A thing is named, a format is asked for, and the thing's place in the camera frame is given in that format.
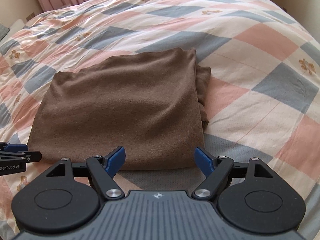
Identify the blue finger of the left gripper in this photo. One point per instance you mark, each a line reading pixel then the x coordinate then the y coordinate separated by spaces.
pixel 7 147

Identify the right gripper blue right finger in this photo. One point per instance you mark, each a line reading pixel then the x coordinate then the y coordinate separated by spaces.
pixel 212 167

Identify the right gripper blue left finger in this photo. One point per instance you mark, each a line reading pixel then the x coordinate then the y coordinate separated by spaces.
pixel 111 163

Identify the brown long sleeve sweater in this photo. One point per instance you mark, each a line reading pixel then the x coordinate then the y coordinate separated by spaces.
pixel 151 104

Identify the checkered pink grey quilt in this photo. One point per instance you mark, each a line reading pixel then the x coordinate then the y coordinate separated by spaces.
pixel 263 96

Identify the grey plaid pillow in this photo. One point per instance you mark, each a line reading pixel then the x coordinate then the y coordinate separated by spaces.
pixel 3 31

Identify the cream padded headboard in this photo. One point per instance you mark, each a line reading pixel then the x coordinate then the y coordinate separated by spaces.
pixel 16 26

